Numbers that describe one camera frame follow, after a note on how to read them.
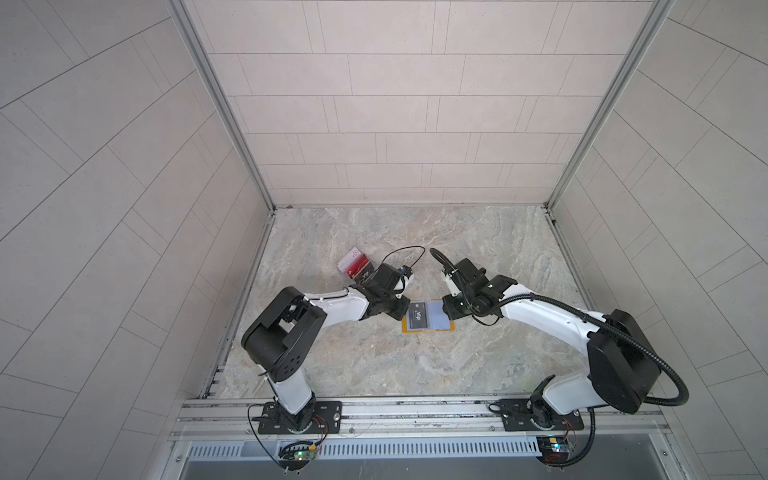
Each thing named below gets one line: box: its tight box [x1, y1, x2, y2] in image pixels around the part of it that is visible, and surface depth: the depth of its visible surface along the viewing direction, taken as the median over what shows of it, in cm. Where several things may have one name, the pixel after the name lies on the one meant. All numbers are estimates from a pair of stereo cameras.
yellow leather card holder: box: [402, 299, 456, 334], surface depth 88 cm
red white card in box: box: [337, 246, 371, 279], surface depth 96 cm
